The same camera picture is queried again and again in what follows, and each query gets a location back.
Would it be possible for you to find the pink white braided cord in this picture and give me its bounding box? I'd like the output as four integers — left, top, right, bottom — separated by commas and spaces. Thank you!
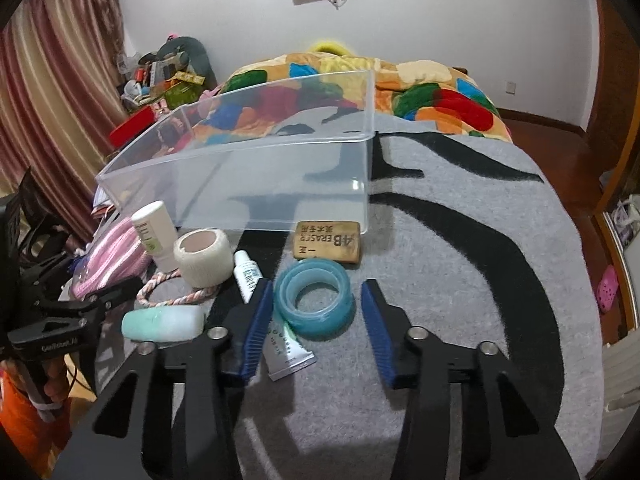
135, 268, 222, 309

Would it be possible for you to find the white ointment tube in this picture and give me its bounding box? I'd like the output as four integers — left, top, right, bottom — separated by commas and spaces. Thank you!
233, 250, 317, 382

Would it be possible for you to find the pink rope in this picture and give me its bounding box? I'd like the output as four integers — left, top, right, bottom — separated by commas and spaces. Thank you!
69, 216, 153, 302

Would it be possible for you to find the white bandage roll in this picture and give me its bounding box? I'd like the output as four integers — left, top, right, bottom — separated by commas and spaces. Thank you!
174, 229, 234, 289

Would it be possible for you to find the small white bottle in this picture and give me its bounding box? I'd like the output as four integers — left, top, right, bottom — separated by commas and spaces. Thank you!
131, 200, 178, 274

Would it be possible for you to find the blue transparent tape roll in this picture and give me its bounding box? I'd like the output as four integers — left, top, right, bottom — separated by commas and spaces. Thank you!
274, 259, 355, 340

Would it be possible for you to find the left hand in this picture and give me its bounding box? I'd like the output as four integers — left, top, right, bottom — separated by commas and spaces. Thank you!
1, 356, 70, 403

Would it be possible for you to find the grey black blanket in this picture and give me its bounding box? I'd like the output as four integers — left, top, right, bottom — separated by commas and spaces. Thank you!
225, 115, 603, 479

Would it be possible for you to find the pink croc shoe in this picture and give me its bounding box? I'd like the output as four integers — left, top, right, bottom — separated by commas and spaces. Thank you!
596, 264, 618, 314

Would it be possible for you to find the red box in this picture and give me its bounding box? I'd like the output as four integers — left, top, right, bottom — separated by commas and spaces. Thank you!
108, 105, 155, 148

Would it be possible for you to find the clear plastic storage box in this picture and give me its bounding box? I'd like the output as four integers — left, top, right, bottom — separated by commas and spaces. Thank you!
96, 70, 374, 232

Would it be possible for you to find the striped red curtain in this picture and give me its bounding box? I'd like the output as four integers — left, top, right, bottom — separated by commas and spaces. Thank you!
1, 0, 127, 242

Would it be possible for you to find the green cardboard box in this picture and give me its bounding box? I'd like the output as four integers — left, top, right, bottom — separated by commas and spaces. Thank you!
163, 81, 204, 110

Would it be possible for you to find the colourful patchwork quilt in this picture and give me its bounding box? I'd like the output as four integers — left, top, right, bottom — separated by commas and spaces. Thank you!
192, 52, 511, 144

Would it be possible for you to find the yellow pillow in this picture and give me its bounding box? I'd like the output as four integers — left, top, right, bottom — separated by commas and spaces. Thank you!
308, 40, 352, 56

